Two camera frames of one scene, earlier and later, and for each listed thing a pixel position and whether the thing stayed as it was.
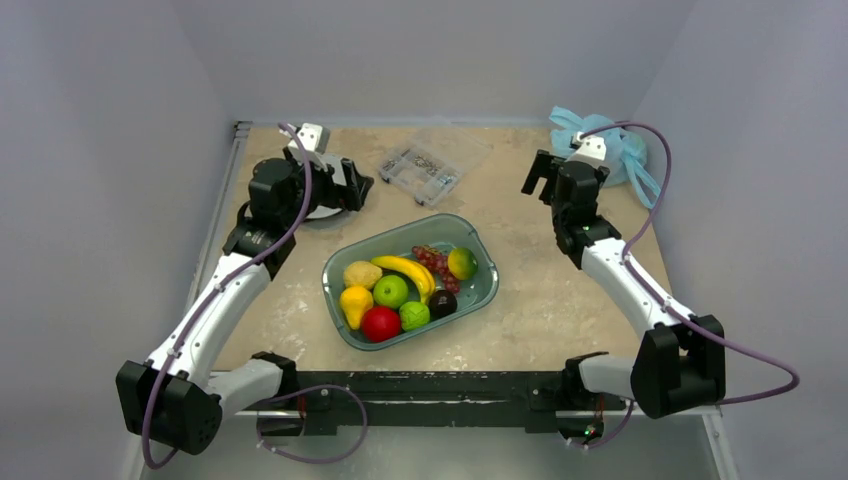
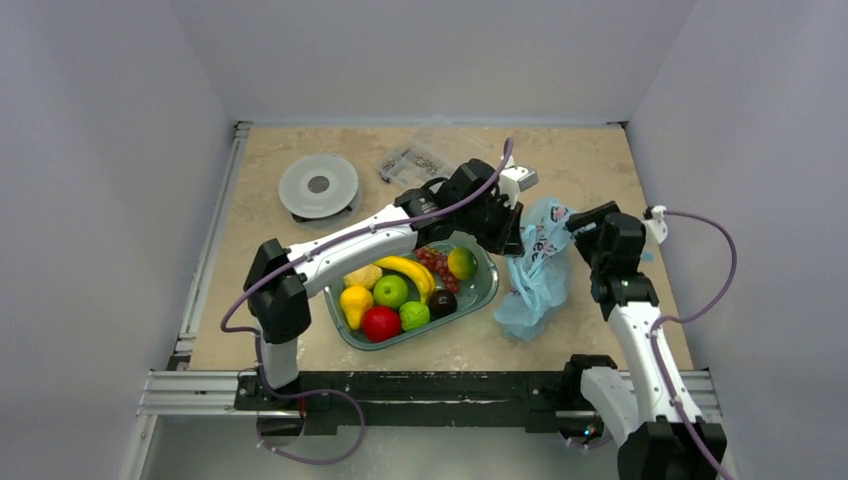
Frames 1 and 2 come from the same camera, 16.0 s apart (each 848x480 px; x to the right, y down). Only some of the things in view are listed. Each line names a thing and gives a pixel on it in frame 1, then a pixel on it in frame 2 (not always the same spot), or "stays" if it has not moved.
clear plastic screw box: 428,166 stays
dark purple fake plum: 442,303 stays
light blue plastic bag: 624,149 → 539,277
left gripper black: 351,194 → 508,240
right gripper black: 555,178 → 582,223
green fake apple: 390,291 stays
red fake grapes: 438,262 stays
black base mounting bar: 540,401 stays
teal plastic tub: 444,232 stays
